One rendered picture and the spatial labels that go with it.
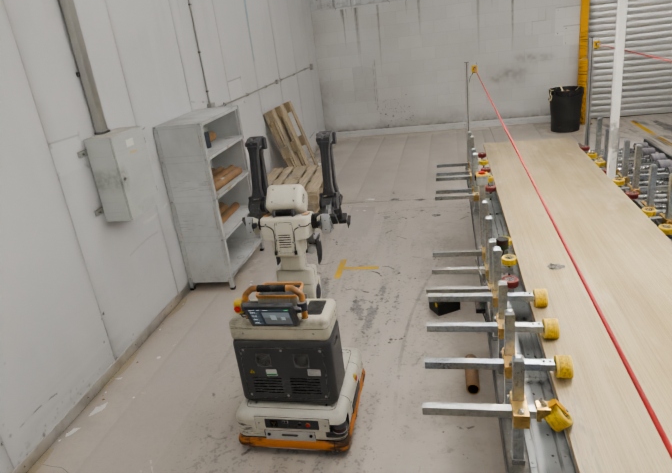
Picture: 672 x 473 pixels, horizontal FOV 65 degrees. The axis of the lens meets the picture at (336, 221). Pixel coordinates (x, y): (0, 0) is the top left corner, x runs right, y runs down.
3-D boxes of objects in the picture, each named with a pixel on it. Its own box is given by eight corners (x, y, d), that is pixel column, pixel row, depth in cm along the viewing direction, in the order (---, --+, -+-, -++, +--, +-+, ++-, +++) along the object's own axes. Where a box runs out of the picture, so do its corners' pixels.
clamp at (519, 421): (511, 428, 169) (511, 415, 168) (507, 399, 182) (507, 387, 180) (531, 429, 168) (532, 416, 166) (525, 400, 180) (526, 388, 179)
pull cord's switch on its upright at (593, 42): (585, 160, 503) (592, 37, 464) (582, 156, 516) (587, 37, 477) (595, 159, 501) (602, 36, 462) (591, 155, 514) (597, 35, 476)
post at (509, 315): (505, 419, 207) (505, 313, 191) (504, 413, 211) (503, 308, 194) (514, 420, 207) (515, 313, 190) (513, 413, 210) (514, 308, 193)
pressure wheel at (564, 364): (552, 360, 198) (555, 381, 193) (555, 351, 192) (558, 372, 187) (569, 360, 196) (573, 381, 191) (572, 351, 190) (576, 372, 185)
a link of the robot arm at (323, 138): (312, 132, 293) (329, 130, 290) (318, 131, 306) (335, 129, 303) (319, 211, 301) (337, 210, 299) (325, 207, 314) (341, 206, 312)
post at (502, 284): (499, 381, 231) (498, 283, 214) (498, 376, 234) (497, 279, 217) (507, 381, 230) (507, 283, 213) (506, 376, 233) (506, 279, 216)
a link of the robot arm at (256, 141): (241, 137, 303) (257, 136, 301) (249, 136, 316) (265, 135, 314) (248, 214, 311) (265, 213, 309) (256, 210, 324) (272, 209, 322)
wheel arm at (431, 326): (426, 332, 224) (426, 325, 222) (427, 328, 227) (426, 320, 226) (552, 333, 213) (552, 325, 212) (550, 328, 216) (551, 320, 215)
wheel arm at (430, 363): (425, 369, 201) (424, 361, 200) (425, 363, 204) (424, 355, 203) (565, 372, 190) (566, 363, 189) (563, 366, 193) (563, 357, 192)
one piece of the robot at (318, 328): (341, 425, 285) (321, 288, 256) (246, 420, 297) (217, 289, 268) (351, 384, 316) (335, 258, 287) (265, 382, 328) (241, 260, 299)
